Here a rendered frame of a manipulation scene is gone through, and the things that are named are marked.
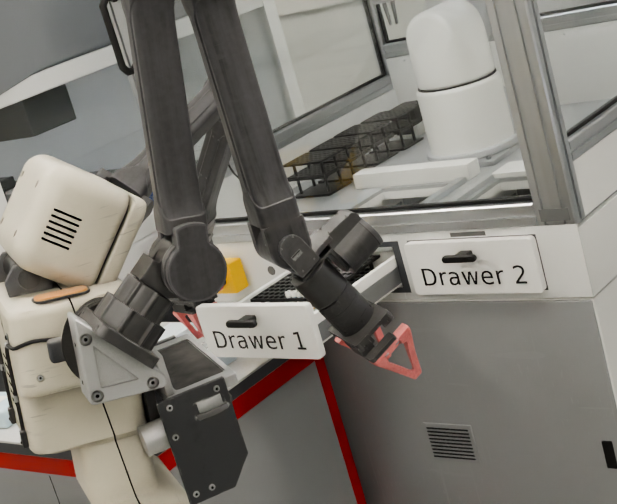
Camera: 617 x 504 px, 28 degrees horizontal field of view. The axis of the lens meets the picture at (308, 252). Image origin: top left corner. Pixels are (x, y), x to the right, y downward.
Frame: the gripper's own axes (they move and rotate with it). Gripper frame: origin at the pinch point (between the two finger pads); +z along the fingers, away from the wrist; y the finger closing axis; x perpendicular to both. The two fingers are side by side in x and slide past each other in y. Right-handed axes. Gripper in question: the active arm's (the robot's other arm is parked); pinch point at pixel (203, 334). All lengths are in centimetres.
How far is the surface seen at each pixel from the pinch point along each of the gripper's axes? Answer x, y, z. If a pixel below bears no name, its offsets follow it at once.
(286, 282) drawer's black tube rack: -13.4, -15.3, -7.2
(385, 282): -24.7, -32.1, -3.5
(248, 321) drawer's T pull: 6.4, -27.2, -8.7
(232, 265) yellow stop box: -18.7, 9.8, -7.4
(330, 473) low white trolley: -13.8, -10.1, 39.0
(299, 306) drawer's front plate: 1.2, -37.0, -10.2
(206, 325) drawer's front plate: 5.9, -11.8, -6.1
